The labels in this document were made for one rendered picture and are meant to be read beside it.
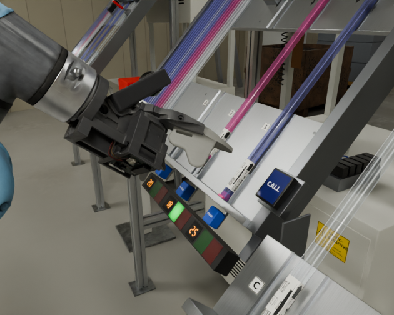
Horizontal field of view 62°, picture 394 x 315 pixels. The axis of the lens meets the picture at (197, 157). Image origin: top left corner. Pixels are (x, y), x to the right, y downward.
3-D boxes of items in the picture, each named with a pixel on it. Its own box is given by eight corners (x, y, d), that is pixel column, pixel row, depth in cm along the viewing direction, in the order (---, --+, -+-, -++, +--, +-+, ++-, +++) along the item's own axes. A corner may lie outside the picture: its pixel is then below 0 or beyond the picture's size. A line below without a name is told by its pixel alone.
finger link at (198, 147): (226, 180, 45) (161, 164, 45) (232, 144, 48) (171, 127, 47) (232, 172, 43) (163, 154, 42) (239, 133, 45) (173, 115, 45)
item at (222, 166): (263, 230, 52) (252, 222, 50) (131, 124, 106) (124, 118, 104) (334, 133, 52) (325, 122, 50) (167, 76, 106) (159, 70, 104)
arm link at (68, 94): (49, 65, 42) (79, 37, 36) (80, 86, 45) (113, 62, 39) (23, 113, 39) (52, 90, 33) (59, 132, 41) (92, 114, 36)
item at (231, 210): (267, 242, 53) (241, 225, 49) (135, 131, 107) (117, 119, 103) (271, 235, 53) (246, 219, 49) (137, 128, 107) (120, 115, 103)
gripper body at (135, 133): (131, 180, 48) (53, 140, 40) (146, 131, 51) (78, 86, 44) (166, 172, 42) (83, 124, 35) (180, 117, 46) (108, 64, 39)
